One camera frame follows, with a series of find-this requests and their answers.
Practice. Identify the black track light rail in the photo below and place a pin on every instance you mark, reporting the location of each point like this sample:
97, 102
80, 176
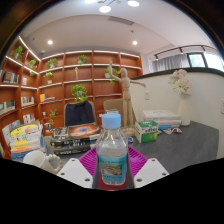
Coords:
181, 49

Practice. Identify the wooden artist mannequin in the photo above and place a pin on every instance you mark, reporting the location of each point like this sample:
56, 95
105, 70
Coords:
126, 96

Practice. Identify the ceiling air vent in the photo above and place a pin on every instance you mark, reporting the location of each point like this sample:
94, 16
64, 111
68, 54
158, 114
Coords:
121, 20

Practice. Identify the branched ceiling lamp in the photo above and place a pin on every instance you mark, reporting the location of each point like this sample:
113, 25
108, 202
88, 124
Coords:
105, 9

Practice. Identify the white vase with flowers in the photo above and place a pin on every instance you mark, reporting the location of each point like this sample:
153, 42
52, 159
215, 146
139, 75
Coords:
184, 110

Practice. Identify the green and white carton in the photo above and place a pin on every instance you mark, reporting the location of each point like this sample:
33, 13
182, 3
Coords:
111, 112

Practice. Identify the clear blue-capped water bottle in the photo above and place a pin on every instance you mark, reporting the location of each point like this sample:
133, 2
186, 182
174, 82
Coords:
112, 156

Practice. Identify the dark-framed window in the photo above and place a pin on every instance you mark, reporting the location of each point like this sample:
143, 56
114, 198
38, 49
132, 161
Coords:
206, 60

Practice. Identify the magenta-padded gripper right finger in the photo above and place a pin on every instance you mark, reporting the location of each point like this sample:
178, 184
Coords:
151, 171

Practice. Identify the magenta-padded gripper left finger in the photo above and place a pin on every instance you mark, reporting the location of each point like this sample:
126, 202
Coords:
73, 171

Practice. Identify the round recessed ceiling light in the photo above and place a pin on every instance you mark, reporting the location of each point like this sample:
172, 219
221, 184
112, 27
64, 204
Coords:
135, 42
50, 42

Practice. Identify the grey curtain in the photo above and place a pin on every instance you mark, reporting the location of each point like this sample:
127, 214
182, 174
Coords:
171, 62

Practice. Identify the dark office chair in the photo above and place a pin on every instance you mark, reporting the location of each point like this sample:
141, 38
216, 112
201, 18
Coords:
79, 113

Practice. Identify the wooden bookshelf unit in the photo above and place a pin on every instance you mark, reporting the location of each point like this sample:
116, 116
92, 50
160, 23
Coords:
86, 76

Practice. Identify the white wall socket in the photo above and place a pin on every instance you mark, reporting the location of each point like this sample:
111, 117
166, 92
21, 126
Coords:
147, 95

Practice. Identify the green and white tissue box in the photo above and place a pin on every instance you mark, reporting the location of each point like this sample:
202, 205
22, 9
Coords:
146, 132

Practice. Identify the cream ceramic mug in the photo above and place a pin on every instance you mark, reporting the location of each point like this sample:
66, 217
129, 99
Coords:
35, 158

